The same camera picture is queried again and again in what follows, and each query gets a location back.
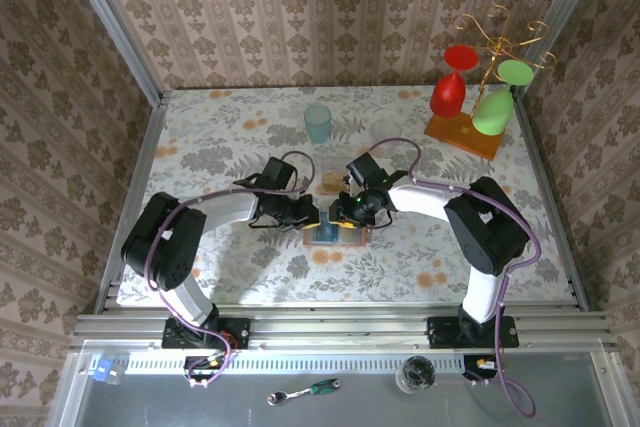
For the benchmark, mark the black connector block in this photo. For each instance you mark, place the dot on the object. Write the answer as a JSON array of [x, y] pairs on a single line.
[[202, 366], [477, 366]]

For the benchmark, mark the small clear glass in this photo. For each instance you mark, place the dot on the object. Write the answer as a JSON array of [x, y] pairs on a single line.
[[385, 129]]

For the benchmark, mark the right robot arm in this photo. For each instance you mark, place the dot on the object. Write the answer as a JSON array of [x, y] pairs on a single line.
[[487, 227]]

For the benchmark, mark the clear glass jar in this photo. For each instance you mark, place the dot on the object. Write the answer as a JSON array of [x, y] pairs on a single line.
[[415, 374]]

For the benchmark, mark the blue credit card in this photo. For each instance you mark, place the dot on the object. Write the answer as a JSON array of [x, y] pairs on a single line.
[[326, 235]]

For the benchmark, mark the aluminium side rail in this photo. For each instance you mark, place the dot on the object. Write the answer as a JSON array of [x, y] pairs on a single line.
[[135, 197], [552, 197]]

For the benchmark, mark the aluminium frame rail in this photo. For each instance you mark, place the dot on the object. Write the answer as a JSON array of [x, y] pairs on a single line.
[[340, 327]]

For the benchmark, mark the grey metal shelf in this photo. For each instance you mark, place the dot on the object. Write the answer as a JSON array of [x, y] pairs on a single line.
[[350, 409]]

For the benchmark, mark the floral tablecloth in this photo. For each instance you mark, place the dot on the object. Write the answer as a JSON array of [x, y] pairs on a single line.
[[350, 277]]

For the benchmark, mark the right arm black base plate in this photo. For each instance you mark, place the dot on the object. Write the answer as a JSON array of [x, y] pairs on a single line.
[[442, 332]]

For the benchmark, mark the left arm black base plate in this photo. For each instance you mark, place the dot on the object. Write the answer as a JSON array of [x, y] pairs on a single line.
[[235, 334]]

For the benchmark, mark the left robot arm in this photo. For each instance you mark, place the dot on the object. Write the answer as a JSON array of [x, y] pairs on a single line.
[[165, 242]]

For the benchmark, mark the green wine glass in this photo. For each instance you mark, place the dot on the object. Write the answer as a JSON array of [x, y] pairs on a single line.
[[492, 114]]

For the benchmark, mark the red wine glass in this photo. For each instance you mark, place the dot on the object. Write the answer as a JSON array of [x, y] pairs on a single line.
[[447, 94]]

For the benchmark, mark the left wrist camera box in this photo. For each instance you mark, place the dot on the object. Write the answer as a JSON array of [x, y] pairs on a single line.
[[278, 173]]

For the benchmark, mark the teal frosted cup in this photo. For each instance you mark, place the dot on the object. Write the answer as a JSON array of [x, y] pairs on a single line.
[[318, 122]]

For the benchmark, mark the small blue plastic part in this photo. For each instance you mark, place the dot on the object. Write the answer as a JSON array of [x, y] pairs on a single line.
[[104, 371]]

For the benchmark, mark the aluminium frame post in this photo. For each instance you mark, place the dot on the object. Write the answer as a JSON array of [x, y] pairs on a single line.
[[110, 22], [565, 12]]

